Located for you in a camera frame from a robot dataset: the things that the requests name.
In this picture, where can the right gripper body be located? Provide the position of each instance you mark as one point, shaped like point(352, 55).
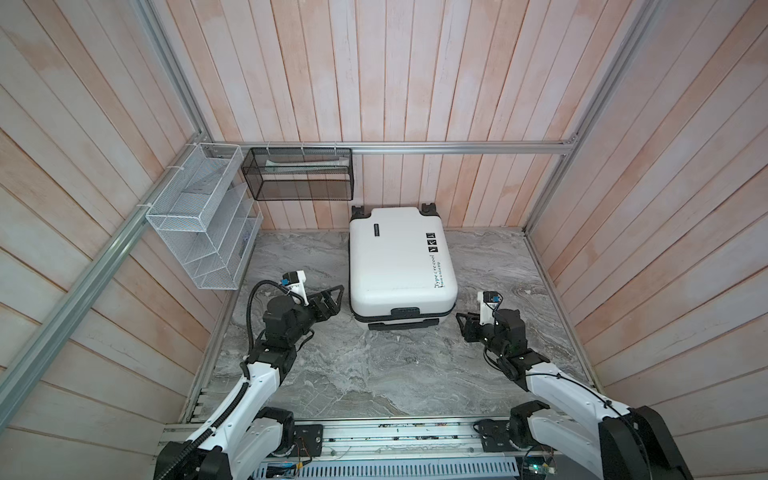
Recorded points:
point(476, 331)

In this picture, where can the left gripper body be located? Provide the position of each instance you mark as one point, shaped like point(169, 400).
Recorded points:
point(316, 312)

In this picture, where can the white and black suitcase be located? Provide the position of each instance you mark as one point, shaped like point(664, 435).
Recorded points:
point(401, 275)

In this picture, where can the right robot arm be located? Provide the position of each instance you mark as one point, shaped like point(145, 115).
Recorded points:
point(605, 436)

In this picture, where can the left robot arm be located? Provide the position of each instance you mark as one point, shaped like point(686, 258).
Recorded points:
point(243, 431)

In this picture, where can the green circuit board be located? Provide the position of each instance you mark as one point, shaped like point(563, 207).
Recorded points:
point(535, 468)

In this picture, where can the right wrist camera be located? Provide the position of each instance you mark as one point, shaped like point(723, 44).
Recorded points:
point(489, 302)

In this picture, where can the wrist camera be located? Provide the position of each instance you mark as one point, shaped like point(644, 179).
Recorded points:
point(294, 281)
point(489, 302)

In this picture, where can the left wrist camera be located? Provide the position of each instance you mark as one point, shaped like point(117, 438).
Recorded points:
point(294, 281)

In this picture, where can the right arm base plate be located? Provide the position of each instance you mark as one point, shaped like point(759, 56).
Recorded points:
point(504, 435)

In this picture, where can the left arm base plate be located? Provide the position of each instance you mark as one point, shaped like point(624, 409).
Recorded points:
point(304, 440)

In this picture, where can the black mesh wall basket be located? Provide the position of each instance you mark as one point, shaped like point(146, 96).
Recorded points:
point(299, 173)

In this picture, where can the aluminium front rail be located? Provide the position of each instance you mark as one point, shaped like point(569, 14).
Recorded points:
point(391, 438)

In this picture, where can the white wire mesh rack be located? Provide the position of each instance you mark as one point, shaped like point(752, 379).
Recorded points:
point(206, 218)

